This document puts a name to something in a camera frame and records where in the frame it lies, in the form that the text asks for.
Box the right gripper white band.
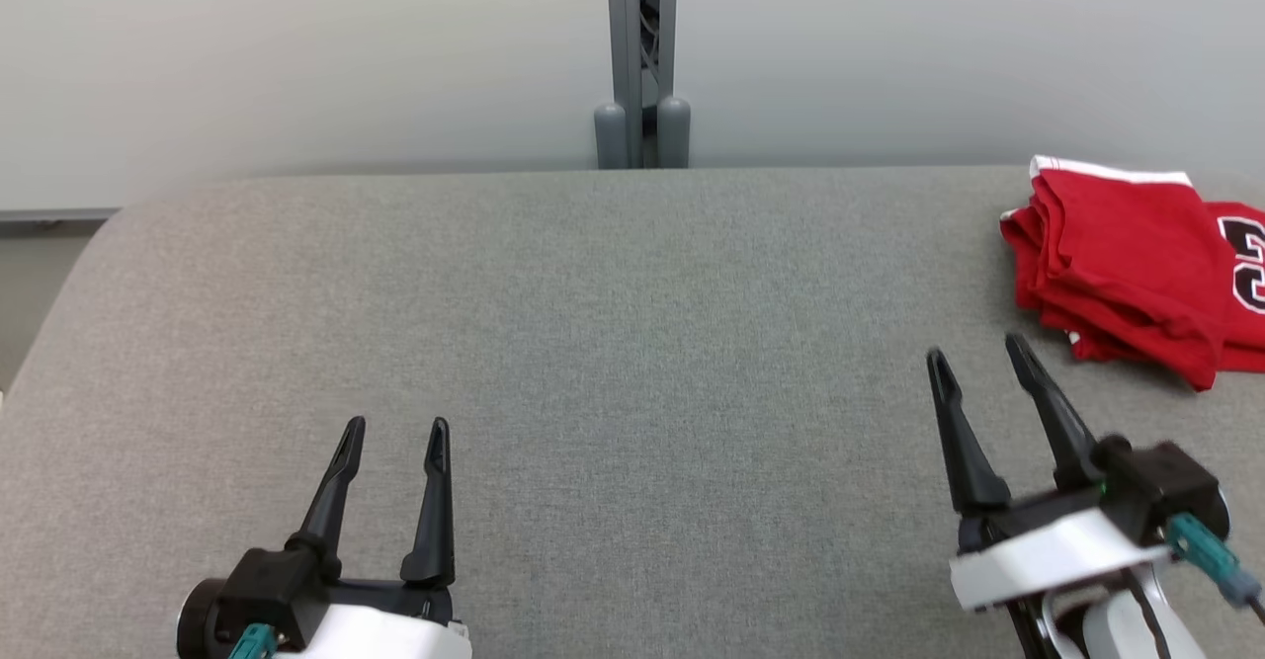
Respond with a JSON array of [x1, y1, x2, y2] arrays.
[[926, 333, 1177, 611]]

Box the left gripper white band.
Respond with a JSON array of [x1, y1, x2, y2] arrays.
[[287, 417, 473, 659]]

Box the red white basketball shorts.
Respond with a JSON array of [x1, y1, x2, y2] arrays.
[[1000, 155, 1236, 391]]

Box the red white basketball jersey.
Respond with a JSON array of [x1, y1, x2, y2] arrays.
[[1062, 200, 1265, 375]]

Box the teal plug left camera cable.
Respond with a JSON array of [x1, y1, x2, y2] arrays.
[[227, 624, 280, 659]]

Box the teal plug camera cable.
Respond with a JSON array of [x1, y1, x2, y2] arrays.
[[1166, 514, 1265, 609], [227, 624, 280, 659]]

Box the teal plug right camera cable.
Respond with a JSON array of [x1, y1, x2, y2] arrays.
[[1166, 514, 1265, 609]]

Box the grey cylinder post foot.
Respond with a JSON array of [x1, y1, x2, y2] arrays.
[[594, 103, 631, 170], [656, 96, 692, 168]]

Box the grey wall baseboard strip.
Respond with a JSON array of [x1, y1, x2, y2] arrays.
[[0, 207, 122, 236]]

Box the grey metal partition post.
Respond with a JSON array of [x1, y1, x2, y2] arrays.
[[605, 0, 680, 168]]

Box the black cables inside post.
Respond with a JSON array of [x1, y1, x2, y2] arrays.
[[639, 0, 662, 136]]

